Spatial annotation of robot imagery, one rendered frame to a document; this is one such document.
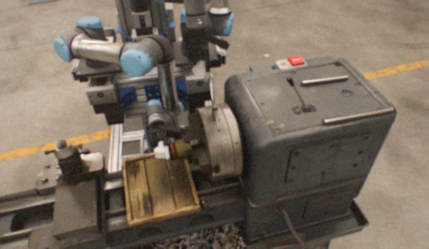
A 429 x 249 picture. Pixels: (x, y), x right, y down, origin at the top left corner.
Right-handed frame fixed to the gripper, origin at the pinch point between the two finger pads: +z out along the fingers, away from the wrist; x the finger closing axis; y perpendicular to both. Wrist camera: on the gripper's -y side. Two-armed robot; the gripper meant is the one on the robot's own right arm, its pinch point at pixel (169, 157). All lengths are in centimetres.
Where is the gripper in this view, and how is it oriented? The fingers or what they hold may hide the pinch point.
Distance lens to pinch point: 141.0
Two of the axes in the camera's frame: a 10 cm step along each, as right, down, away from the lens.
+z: 2.4, 6.7, -7.1
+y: -9.7, 1.8, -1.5
